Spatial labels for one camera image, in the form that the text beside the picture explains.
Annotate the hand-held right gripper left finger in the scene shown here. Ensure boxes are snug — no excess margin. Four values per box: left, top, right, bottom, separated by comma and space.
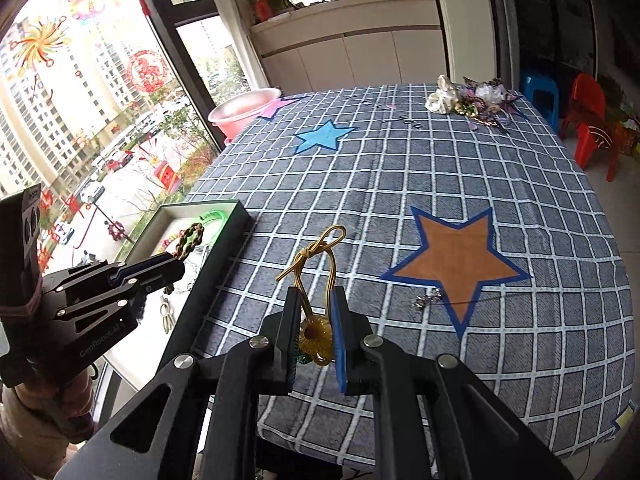
55, 286, 306, 480

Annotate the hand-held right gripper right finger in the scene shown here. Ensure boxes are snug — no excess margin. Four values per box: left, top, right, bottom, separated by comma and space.
331, 286, 576, 480

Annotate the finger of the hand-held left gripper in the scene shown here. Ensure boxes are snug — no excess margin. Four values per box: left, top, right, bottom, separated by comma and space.
54, 259, 187, 322
42, 253, 177, 294

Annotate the yellow sunflower hair tie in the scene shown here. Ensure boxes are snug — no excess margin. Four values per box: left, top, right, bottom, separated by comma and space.
275, 225, 347, 367

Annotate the brown braided bracelet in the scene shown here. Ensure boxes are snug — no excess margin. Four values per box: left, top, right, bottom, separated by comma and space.
162, 224, 207, 294

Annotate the dark green jewelry box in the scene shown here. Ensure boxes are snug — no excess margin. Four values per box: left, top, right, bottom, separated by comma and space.
102, 198, 252, 392

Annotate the person's left forearm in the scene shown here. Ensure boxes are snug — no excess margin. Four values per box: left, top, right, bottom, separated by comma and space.
0, 370, 97, 478

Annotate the silver rhinestone brooch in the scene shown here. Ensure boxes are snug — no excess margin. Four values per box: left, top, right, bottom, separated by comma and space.
412, 289, 444, 309

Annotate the grey checkered tablecloth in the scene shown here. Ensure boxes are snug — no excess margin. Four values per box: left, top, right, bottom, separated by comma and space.
187, 82, 639, 467

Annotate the pink plastic basin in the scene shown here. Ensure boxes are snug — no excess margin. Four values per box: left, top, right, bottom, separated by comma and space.
207, 87, 282, 139

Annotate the red round window decal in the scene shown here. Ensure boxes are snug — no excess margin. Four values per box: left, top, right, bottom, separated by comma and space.
127, 49, 169, 93

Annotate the colourful firework window decal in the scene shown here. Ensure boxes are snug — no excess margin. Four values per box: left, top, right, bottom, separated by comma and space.
9, 16, 69, 69

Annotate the white satin scrunchie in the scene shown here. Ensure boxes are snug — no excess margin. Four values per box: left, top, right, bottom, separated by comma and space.
424, 74, 459, 114

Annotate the pile of hair accessories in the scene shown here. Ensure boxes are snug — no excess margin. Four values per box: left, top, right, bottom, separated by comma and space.
452, 76, 526, 134

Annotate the white low cabinet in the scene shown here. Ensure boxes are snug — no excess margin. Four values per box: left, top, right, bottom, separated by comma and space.
248, 0, 449, 99

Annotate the blue plastic stool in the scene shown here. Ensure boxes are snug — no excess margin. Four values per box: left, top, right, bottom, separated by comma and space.
519, 70, 560, 134

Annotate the red plastic chair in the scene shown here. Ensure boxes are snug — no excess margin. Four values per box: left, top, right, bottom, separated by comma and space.
559, 73, 627, 182

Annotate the silver keychain clasp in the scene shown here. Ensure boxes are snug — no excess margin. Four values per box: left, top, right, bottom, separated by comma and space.
159, 299, 177, 334

